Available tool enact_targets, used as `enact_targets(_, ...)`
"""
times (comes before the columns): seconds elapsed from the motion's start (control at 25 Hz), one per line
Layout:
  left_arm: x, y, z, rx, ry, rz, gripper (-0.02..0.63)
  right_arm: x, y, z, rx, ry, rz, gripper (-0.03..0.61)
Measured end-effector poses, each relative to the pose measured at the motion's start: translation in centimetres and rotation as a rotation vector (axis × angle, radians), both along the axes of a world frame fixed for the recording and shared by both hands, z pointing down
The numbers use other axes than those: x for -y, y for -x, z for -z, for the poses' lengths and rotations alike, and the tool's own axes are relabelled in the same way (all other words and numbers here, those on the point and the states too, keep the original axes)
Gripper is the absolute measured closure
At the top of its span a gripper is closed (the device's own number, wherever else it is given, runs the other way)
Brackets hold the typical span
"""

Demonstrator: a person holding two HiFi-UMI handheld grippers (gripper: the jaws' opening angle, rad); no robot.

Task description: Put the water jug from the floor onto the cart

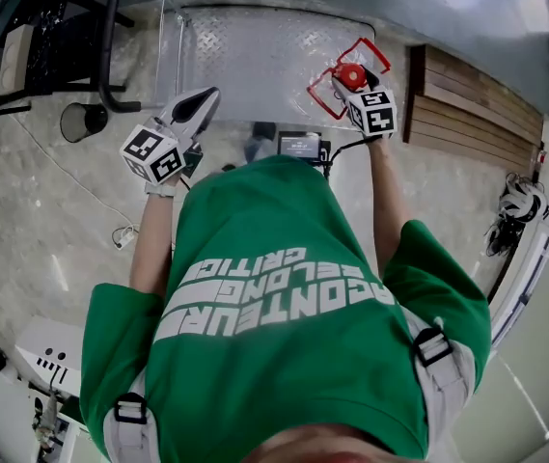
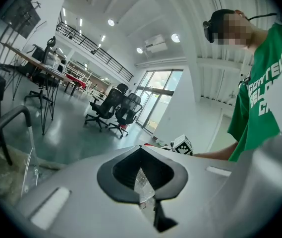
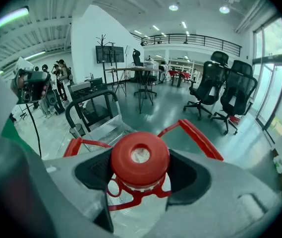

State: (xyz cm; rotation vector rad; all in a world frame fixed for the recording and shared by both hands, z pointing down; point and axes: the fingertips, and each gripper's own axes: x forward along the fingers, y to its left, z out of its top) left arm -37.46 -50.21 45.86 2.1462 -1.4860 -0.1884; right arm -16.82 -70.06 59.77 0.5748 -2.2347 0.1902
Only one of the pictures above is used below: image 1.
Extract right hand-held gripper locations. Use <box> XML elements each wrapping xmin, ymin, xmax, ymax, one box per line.
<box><xmin>330</xmin><ymin>67</ymin><xmax>398</xmax><ymax>139</ymax></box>

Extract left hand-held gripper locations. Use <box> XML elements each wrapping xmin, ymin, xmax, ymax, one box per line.
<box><xmin>119</xmin><ymin>87</ymin><xmax>222</xmax><ymax>185</ymax></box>

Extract clear water jug red cap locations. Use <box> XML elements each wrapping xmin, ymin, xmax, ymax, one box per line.
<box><xmin>306</xmin><ymin>37</ymin><xmax>392</xmax><ymax>121</ymax></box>

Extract metal flatbed cart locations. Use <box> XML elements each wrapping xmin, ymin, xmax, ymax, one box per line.
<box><xmin>98</xmin><ymin>0</ymin><xmax>376</xmax><ymax>132</ymax></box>

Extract person's left forearm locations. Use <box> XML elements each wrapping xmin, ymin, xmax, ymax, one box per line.
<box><xmin>128</xmin><ymin>188</ymin><xmax>181</xmax><ymax>301</ymax></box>

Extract person's right forearm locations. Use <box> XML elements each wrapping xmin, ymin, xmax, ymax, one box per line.
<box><xmin>368</xmin><ymin>135</ymin><xmax>413</xmax><ymax>264</ymax></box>

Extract blue denim jeans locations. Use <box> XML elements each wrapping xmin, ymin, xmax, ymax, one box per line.
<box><xmin>243</xmin><ymin>135</ymin><xmax>275</xmax><ymax>163</ymax></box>

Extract small black display screen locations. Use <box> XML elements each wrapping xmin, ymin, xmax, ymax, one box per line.
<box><xmin>277</xmin><ymin>131</ymin><xmax>333</xmax><ymax>163</ymax></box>

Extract white wristband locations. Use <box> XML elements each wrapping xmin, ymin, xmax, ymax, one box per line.
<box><xmin>144</xmin><ymin>180</ymin><xmax>178</xmax><ymax>197</ymax></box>

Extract black mesh wastebasket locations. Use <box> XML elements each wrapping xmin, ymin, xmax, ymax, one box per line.
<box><xmin>59</xmin><ymin>102</ymin><xmax>110</xmax><ymax>144</ymax></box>

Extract wooden pallet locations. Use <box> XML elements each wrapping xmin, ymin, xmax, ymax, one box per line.
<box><xmin>402</xmin><ymin>43</ymin><xmax>545</xmax><ymax>177</ymax></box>

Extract white power strip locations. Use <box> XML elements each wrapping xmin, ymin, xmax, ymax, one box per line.
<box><xmin>113</xmin><ymin>227</ymin><xmax>138</xmax><ymax>251</ymax></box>

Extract black metal desk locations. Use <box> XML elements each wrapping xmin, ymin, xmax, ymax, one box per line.
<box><xmin>0</xmin><ymin>0</ymin><xmax>135</xmax><ymax>123</ymax></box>

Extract white headset pile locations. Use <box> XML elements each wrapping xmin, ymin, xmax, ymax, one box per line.
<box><xmin>500</xmin><ymin>180</ymin><xmax>549</xmax><ymax>224</ymax></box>

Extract green printed t-shirt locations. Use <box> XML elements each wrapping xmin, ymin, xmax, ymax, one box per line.
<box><xmin>79</xmin><ymin>154</ymin><xmax>492</xmax><ymax>463</ymax></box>

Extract white box with black marks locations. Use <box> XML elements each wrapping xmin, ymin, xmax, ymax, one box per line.
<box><xmin>14</xmin><ymin>315</ymin><xmax>85</xmax><ymax>397</ymax></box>

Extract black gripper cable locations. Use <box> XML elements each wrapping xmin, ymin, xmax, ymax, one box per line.
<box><xmin>324</xmin><ymin>140</ymin><xmax>370</xmax><ymax>180</ymax></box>

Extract white power cable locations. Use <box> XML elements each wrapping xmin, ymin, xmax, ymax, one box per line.
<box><xmin>8</xmin><ymin>113</ymin><xmax>140</xmax><ymax>233</ymax></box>

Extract tangle of black cables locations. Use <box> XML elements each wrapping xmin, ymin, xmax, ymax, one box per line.
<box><xmin>483</xmin><ymin>171</ymin><xmax>531</xmax><ymax>259</ymax></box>

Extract white door frame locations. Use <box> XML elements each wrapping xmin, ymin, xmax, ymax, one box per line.
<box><xmin>488</xmin><ymin>219</ymin><xmax>549</xmax><ymax>351</ymax></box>

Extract grey harness shoulder strap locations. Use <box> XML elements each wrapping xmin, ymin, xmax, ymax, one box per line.
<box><xmin>103</xmin><ymin>393</ymin><xmax>159</xmax><ymax>463</ymax></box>
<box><xmin>406</xmin><ymin>318</ymin><xmax>477</xmax><ymax>433</ymax></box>

